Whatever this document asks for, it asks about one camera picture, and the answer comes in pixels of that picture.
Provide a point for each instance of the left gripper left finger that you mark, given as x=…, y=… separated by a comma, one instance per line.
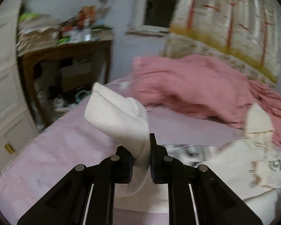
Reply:
x=85, y=195

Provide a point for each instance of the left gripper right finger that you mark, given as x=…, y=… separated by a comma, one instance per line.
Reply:
x=196, y=195

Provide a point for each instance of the white zip hoodie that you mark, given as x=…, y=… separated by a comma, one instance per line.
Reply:
x=250, y=166

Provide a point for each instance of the pink bed sheet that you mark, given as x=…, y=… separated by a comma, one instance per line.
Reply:
x=71, y=141

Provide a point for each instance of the white drawer cabinet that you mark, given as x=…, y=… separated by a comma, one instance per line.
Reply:
x=17, y=128

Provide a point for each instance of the pink checked quilt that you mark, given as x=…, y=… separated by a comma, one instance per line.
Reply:
x=203, y=87

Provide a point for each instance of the dark wooden desk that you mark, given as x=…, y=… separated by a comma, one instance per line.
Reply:
x=60, y=72

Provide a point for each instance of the clear spray bottle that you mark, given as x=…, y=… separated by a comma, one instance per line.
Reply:
x=87, y=33

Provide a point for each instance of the stack of papers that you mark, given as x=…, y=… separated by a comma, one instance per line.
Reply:
x=36, y=32

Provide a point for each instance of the tree print curtain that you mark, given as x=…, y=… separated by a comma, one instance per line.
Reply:
x=242, y=33

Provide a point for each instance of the orange snack bag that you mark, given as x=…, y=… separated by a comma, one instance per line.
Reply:
x=87, y=13

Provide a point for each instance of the white framed window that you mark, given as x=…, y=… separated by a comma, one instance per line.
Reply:
x=151, y=18

